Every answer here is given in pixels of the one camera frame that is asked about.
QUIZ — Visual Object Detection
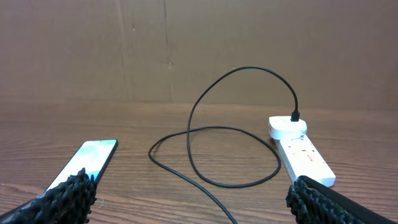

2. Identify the black Samsung Galaxy smartphone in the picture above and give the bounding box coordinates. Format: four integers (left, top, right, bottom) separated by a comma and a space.
45, 139, 118, 191

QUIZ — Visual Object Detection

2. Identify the black USB charging cable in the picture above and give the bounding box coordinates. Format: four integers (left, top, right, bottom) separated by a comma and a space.
148, 66, 301, 224

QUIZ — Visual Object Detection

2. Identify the white USB charger adapter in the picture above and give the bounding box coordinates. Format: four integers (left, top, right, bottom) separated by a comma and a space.
268, 116, 307, 141

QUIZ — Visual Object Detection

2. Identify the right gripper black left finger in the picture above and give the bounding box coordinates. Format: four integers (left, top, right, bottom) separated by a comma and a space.
1, 169, 97, 224

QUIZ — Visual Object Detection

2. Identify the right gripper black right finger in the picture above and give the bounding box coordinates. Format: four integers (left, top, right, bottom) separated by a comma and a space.
286, 175, 396, 224

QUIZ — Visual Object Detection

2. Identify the white power strip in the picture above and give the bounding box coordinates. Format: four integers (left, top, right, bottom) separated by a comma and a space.
275, 135, 336, 187

